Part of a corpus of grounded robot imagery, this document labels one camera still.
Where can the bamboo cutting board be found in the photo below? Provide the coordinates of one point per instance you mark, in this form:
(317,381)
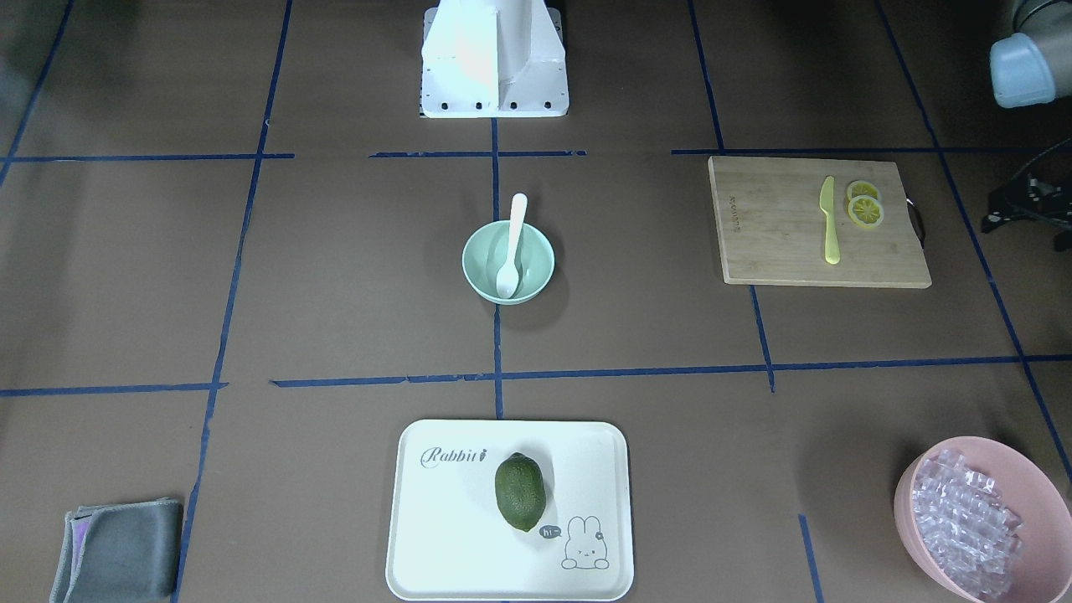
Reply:
(771,229)

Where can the grey folded cloth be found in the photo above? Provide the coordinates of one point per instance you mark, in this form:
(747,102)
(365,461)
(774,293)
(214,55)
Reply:
(119,552)

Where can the green lime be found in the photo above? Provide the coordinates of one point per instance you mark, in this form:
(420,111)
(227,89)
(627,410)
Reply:
(520,493)

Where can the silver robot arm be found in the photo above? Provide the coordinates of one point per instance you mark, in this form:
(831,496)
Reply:
(1031,67)

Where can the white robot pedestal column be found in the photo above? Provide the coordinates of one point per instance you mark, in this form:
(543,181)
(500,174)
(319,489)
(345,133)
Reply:
(494,59)

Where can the lemon slice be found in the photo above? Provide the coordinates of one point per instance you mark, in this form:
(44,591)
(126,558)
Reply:
(865,211)
(862,188)

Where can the cream rabbit tray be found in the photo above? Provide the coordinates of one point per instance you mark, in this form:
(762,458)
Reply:
(448,541)

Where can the pink bowl with ice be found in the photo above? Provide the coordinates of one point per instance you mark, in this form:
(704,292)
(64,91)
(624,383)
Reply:
(985,523)

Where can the white plastic spoon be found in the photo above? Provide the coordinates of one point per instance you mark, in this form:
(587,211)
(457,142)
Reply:
(508,276)

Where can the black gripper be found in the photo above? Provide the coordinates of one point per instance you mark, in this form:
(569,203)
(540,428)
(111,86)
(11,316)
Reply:
(1032,203)

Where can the light green bowl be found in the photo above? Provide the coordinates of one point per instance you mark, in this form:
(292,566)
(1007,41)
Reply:
(486,251)

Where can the yellow plastic knife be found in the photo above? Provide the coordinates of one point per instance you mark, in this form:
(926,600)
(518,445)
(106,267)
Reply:
(831,249)

